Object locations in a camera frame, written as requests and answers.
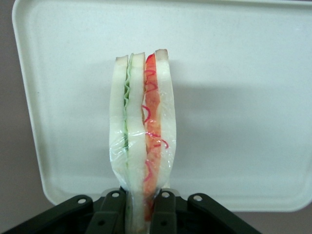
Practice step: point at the cream plastic tray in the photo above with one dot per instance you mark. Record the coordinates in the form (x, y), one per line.
(231, 109)

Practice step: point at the triangle sandwich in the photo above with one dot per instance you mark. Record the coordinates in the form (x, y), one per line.
(136, 122)

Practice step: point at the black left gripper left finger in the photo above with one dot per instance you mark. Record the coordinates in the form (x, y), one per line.
(109, 212)

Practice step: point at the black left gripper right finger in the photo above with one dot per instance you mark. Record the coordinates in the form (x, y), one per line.
(163, 212)

